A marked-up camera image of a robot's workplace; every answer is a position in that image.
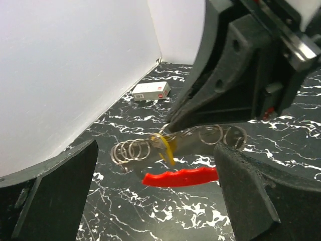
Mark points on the white box red label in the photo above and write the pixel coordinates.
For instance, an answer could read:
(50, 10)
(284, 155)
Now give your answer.
(151, 91)

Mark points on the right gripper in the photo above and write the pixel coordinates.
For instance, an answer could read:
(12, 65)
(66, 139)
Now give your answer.
(263, 64)

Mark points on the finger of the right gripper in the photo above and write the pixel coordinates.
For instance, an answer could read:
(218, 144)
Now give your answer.
(213, 11)

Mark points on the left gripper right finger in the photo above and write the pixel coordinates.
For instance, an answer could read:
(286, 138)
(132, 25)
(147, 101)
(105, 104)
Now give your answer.
(264, 202)

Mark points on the red black keyring holder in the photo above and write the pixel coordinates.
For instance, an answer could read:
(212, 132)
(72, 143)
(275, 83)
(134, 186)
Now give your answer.
(140, 157)

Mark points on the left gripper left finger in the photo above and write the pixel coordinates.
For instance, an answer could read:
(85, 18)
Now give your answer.
(46, 201)

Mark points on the key with yellow tag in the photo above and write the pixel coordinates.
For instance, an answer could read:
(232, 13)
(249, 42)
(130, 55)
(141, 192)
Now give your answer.
(161, 143)

